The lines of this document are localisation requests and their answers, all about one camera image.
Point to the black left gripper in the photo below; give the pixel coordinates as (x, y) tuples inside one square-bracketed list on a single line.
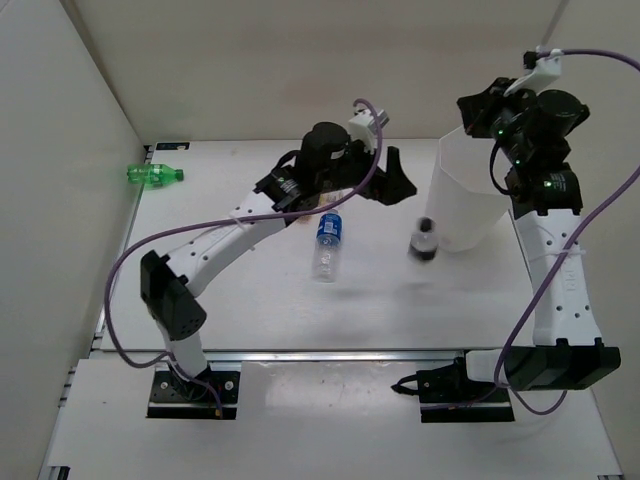
[(389, 185)]

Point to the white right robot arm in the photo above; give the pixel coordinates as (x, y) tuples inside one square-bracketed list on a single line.
[(529, 125)]

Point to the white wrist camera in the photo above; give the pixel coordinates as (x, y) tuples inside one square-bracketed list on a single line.
[(361, 127), (542, 68)]

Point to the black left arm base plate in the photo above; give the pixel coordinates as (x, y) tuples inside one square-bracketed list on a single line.
[(171, 397)]

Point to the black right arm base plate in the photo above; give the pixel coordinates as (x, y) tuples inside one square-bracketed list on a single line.
[(447, 396)]

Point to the green plastic bottle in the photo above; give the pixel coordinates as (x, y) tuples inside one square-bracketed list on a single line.
[(154, 176)]

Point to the black label water bottle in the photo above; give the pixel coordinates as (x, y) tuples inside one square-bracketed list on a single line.
[(424, 241)]

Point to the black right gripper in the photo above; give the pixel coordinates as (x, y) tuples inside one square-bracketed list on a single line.
[(480, 109)]

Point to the blue label water bottle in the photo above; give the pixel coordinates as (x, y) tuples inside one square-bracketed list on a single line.
[(328, 243)]

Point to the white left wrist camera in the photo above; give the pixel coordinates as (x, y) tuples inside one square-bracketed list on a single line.
[(361, 127)]

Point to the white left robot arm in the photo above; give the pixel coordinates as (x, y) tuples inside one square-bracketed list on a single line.
[(331, 158)]

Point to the dark table corner label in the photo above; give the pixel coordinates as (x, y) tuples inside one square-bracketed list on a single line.
[(172, 146)]

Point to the yellow label clear bottle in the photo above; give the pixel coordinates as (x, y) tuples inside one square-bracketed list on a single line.
[(331, 197)]

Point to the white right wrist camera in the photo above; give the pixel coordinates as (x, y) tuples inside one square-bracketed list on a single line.
[(542, 68)]

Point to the white octagonal bin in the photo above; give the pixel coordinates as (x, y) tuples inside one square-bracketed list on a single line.
[(462, 201)]

